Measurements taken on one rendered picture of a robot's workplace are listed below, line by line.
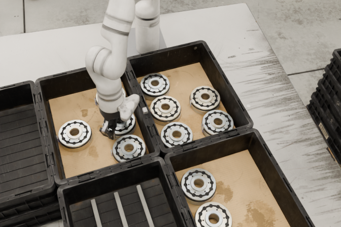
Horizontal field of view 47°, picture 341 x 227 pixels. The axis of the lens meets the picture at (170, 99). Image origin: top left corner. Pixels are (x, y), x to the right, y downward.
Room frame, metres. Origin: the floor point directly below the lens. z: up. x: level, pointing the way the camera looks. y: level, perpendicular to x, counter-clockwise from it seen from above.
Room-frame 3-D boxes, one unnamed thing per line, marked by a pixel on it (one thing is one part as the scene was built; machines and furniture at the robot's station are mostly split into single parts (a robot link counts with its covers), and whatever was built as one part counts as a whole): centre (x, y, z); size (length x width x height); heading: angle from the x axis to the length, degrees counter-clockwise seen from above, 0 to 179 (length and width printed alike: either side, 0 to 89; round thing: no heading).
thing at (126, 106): (0.68, 0.15, 1.02); 0.11 x 0.09 x 0.06; 70
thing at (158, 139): (0.81, -0.05, 0.92); 0.40 x 0.30 x 0.02; 22
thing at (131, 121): (0.72, 0.16, 0.86); 0.10 x 0.10 x 0.01
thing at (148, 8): (1.13, 0.10, 1.04); 0.09 x 0.09 x 0.17; 8
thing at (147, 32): (1.13, 0.10, 0.88); 0.09 x 0.09 x 0.17; 19
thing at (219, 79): (0.81, -0.05, 0.87); 0.40 x 0.30 x 0.11; 22
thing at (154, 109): (0.78, 0.02, 0.86); 0.10 x 0.10 x 0.01
